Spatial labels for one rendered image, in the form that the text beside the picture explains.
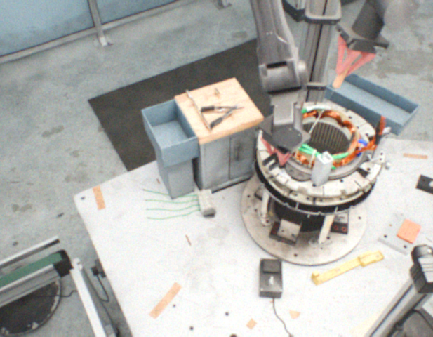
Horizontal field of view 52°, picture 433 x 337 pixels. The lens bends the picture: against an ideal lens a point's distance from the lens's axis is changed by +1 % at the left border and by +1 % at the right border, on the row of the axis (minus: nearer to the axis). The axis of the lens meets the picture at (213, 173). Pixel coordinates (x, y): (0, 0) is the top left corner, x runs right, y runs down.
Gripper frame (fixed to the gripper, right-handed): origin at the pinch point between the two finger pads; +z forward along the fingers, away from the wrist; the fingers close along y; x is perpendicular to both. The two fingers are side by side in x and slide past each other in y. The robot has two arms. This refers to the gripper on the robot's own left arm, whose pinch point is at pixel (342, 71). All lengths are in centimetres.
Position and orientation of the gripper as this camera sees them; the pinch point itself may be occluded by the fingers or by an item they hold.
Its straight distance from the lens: 104.5
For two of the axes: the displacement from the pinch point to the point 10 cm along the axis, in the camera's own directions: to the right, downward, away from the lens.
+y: 9.3, 0.4, 3.7
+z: -2.9, 7.1, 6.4
